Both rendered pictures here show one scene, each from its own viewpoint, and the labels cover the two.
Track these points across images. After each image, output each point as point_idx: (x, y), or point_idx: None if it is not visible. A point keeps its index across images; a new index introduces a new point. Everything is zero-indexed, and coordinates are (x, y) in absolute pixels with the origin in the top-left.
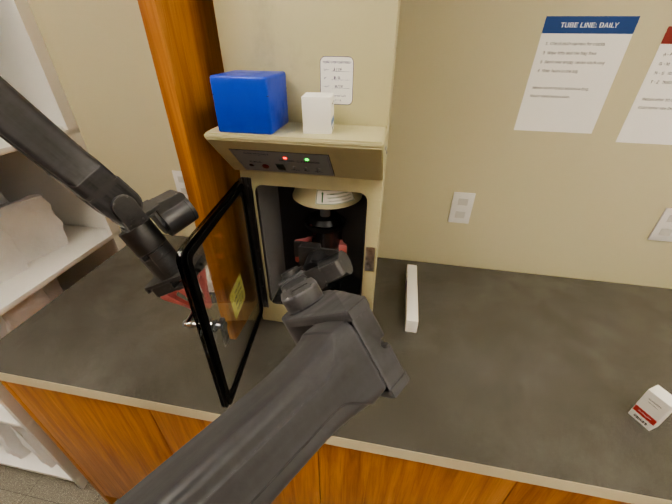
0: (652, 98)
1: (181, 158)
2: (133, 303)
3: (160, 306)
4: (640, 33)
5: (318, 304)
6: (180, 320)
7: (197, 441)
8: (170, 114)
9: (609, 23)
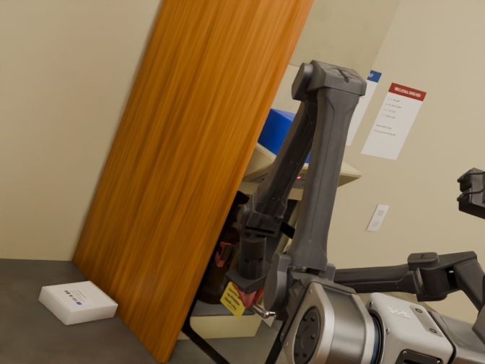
0: (380, 125)
1: (236, 174)
2: (14, 349)
3: (50, 347)
4: (380, 83)
5: (443, 259)
6: (94, 356)
7: (481, 289)
8: (249, 141)
9: (369, 74)
